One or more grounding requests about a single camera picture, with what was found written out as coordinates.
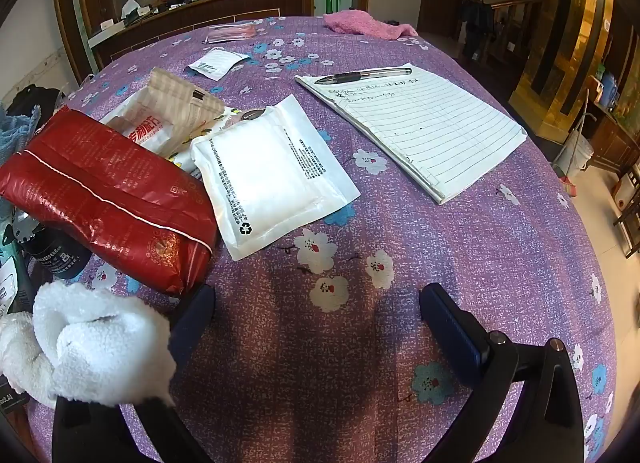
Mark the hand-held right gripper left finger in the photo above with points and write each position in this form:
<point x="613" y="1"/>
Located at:
<point x="197" y="313"/>

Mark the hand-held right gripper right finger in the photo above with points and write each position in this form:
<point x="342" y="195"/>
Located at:
<point x="450" y="328"/>

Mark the white knotted towel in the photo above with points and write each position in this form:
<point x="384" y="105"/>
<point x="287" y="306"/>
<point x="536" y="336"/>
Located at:
<point x="90" y="343"/>

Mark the large red foil packet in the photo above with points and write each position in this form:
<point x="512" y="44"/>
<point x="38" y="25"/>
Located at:
<point x="100" y="193"/>

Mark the white packet black print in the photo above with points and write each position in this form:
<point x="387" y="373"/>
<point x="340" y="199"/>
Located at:
<point x="270" y="178"/>

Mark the white bag red print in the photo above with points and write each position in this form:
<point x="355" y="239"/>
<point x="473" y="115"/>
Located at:
<point x="145" y="135"/>

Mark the black labelled bottle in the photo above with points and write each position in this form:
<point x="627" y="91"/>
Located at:
<point x="55" y="258"/>

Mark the purple floral tablecloth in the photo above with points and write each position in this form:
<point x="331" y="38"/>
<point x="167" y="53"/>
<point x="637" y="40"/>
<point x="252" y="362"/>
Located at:
<point x="320" y="368"/>

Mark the blue knit cloth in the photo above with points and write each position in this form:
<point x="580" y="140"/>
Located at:
<point x="17" y="125"/>

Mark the broom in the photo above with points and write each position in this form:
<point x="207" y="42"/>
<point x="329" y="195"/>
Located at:
<point x="569" y="185"/>

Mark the black bag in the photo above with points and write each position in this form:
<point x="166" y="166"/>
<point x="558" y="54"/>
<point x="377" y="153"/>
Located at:
<point x="35" y="98"/>

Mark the lined paper notepad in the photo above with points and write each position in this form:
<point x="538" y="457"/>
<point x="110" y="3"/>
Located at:
<point x="425" y="128"/>

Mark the wooden chair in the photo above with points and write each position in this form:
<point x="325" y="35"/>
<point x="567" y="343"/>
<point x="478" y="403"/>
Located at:
<point x="630" y="223"/>

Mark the white bucket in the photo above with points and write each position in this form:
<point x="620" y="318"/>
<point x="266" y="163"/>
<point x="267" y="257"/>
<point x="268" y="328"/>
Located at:
<point x="575" y="153"/>

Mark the beige striped pouch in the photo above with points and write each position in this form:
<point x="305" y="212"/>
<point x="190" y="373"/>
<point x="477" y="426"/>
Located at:
<point x="180" y="98"/>

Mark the wooden cabinet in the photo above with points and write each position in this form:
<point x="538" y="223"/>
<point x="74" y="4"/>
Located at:
<point x="615" y="143"/>

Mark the small white sachet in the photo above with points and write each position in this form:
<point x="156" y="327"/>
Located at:
<point x="217" y="63"/>

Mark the black pen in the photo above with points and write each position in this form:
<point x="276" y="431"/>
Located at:
<point x="350" y="77"/>

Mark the flat white box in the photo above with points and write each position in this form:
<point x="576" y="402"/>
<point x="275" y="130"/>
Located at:
<point x="107" y="32"/>

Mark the pink face mask pack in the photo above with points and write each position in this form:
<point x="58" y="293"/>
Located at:
<point x="232" y="33"/>

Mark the blue container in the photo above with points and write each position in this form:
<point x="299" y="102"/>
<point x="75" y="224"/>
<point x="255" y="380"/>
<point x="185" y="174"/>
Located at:
<point x="607" y="88"/>

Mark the cluttered wooden counter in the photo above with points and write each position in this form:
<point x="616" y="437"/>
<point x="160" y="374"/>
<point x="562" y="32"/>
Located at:
<point x="200" y="13"/>

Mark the dark jacket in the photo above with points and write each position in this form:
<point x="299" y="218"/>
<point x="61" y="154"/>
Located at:
<point x="477" y="18"/>

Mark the pink towel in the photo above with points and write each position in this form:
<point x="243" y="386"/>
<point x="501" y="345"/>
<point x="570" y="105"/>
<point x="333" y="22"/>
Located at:
<point x="365" y="23"/>

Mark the wooden stair railing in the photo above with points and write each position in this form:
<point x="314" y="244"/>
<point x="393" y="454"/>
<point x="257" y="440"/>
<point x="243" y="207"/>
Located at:
<point x="515" y="18"/>

